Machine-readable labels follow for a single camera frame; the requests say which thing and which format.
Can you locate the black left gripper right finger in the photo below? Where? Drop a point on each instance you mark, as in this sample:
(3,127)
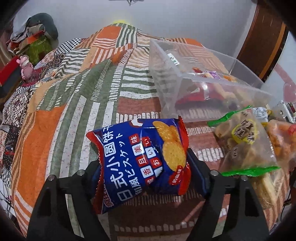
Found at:
(245,219)

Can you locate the orange fried snack bag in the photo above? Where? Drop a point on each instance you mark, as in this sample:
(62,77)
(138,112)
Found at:
(282,137)

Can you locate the yellow bed headboard rail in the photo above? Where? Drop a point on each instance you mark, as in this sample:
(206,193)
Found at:
(120,22)

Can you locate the patchwork striped bed quilt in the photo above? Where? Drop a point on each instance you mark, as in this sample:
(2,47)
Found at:
(103,80)

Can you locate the pink plush toy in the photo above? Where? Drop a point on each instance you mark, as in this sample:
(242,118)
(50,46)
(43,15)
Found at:
(26,67)

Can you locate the white yellow small snack packet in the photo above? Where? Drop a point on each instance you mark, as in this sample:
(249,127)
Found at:
(261,114)

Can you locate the clothes pile with green bag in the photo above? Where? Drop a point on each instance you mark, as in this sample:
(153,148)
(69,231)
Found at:
(35,38)

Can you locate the red box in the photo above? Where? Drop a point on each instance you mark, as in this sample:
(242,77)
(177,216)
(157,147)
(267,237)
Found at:
(10,75)

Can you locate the brown wooden door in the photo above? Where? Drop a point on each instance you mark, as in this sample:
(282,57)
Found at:
(264,42)

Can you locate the red snack bag in bin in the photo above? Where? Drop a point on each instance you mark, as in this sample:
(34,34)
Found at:
(197,92)

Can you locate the clear plastic storage bin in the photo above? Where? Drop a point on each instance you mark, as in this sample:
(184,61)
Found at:
(172,64)

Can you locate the green-edged clear pastry bag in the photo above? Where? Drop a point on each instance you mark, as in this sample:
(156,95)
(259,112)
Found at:
(248,148)

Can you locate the blue biscuit snack bag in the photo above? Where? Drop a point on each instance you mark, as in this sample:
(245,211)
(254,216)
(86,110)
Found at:
(138,156)

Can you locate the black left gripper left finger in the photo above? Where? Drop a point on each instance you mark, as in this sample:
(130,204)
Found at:
(50,218)

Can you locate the white suitcase with stickers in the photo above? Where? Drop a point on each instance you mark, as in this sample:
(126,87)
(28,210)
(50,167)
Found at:
(286,110)

